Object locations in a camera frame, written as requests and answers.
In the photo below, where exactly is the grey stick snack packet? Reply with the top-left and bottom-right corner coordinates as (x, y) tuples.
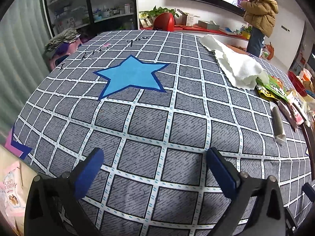
(270, 102), (286, 143)

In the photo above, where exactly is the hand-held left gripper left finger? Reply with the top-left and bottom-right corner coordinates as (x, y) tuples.
(24, 147), (105, 236)

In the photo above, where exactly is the green leafy plant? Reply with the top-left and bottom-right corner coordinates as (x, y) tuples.
(139, 6), (183, 21)

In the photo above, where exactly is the grey folded cloth pile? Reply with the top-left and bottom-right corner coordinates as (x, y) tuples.
(44, 28), (80, 53)

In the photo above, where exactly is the dark round tray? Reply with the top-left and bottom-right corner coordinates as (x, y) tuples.
(301, 123), (315, 169)

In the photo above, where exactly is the green snack packet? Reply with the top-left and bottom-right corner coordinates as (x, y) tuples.
(255, 75), (290, 103)

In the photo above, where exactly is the orange bag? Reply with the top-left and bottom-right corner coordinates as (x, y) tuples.
(260, 42), (275, 60)

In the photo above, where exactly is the beige snack packet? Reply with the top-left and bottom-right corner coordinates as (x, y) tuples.
(287, 88), (311, 121)

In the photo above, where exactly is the metal tissue box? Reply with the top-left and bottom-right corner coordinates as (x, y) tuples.
(198, 20), (220, 30)

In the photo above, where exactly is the glass door cabinet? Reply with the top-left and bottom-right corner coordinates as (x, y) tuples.
(42, 0), (138, 37)

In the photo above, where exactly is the small plant in yellow pot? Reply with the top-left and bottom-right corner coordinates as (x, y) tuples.
(241, 25), (253, 40)

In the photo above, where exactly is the pink plastic stool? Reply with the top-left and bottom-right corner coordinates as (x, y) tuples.
(48, 39), (83, 72)

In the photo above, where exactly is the red bowl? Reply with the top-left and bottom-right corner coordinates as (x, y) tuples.
(287, 70), (308, 97)

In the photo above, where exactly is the grey green curtain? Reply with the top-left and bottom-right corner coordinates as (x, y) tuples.
(0, 0), (54, 143)

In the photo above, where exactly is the white box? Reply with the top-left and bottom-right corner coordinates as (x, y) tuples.
(181, 11), (195, 27)

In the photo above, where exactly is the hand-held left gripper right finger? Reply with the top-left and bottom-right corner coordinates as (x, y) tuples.
(205, 147), (299, 236)

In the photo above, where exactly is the pink white cereal bar packet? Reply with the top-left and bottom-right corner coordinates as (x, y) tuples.
(0, 161), (27, 217)

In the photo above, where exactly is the red shelf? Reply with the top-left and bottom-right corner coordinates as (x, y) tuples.
(173, 24), (249, 40)

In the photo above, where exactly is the grey checkered star cloth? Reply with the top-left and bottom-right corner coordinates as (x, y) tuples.
(11, 29), (315, 236)

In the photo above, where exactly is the pink snack packet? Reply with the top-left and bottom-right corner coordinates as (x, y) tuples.
(278, 98), (306, 131)

